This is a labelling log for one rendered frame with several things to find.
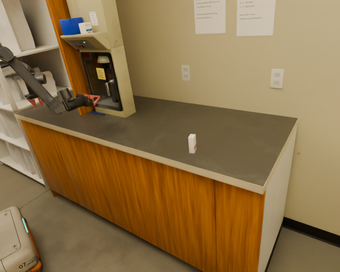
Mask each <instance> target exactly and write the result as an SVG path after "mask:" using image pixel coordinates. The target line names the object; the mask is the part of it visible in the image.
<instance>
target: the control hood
mask: <svg viewBox="0 0 340 272"><path fill-rule="evenodd" d="M60 37H61V38H62V39H63V40H65V41H66V42H67V43H69V44H70V45H71V46H73V47H74V48H75V49H78V48H76V47H75V46H74V45H72V44H71V43H70V42H68V40H87V41H88V42H89V43H91V44H92V45H93V46H94V47H95V48H96V49H90V50H109V49H111V46H110V41H109V37H108V32H107V31H106V32H93V33H88V34H82V35H81V33H80V34H77V35H66V36H64V35H62V36H60Z"/></svg>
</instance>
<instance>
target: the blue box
mask: <svg viewBox="0 0 340 272"><path fill-rule="evenodd" d="M59 22H60V26H61V29H62V32H63V35H64V36H66V35H77V34H80V33H81V32H80V28H79V23H83V19H82V17H78V18H69V19H61V20H59Z"/></svg>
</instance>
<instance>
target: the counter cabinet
mask: <svg viewBox="0 0 340 272"><path fill-rule="evenodd" d="M21 122H22V124H23V126H24V129H25V131H26V133H27V136H28V138H29V140H30V143H31V145H32V148H33V150H34V152H35V155H36V157H37V159H38V162H39V164H40V166H41V168H42V171H43V173H44V175H45V178H46V180H47V183H48V185H49V187H50V190H51V192H52V195H53V197H55V196H57V195H58V194H60V195H62V196H64V197H66V198H68V199H70V200H72V201H73V202H75V203H77V204H79V205H81V206H83V207H85V208H87V209H88V210H90V211H92V212H94V213H96V214H98V215H100V216H101V217H103V218H105V219H107V220H109V221H111V222H113V223H114V224H116V225H118V226H120V227H121V228H123V229H125V230H127V231H129V232H131V233H133V234H134V235H136V236H138V237H140V238H142V239H144V240H146V241H148V242H149V243H151V244H153V245H155V246H157V247H159V248H161V249H162V250H164V251H166V252H168V253H170V254H172V255H174V256H175V257H177V258H179V259H181V260H183V261H185V262H187V263H188V264H190V265H192V266H194V267H196V268H198V269H200V270H202V271H203V272H267V269H268V267H269V263H270V260H271V258H272V255H273V252H274V249H275V246H276V244H277V240H278V237H279V235H280V232H281V229H282V223H283V216H284V209H285V202H286V198H287V191H288V184H289V178H290V171H291V163H292V159H293V152H294V146H295V139H296V132H297V126H296V128H295V130H294V132H293V134H292V136H291V138H290V140H289V143H288V145H287V147H286V149H285V151H284V153H283V155H282V157H281V159H280V161H279V163H278V165H277V167H276V169H275V171H274V173H273V176H272V177H271V179H270V181H269V183H268V185H267V188H266V190H265V192H264V194H259V193H256V192H252V191H249V190H247V189H243V188H240V187H236V186H233V185H230V184H227V183H224V182H221V181H217V180H214V179H211V178H207V177H205V176H202V175H198V174H195V173H191V172H188V171H184V170H182V169H179V168H175V167H172V166H169V165H165V164H162V163H159V162H156V161H153V160H150V159H146V158H143V157H140V156H137V155H134V154H130V153H127V152H124V151H120V150H118V149H114V148H111V147H108V146H104V145H101V144H98V143H95V142H92V141H88V140H85V139H82V138H79V137H75V136H72V135H69V134H66V133H63V132H59V131H56V130H52V129H50V128H47V127H43V126H40V125H36V124H33V123H30V122H27V121H24V120H21Z"/></svg>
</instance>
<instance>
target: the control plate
mask: <svg viewBox="0 0 340 272"><path fill-rule="evenodd" d="M68 42H70V43H71V44H72V45H74V46H75V47H76V46H77V47H76V48H78V49H96V48H95V47H94V46H93V45H92V44H91V43H89V42H88V41H87V40H68ZM80 42H81V43H80ZM84 42H85V43H84ZM81 45H82V46H84V47H82V46H81ZM79 46H81V47H79ZM85 46H86V47H85ZM87 46H88V47H87ZM90 46H91V47H90Z"/></svg>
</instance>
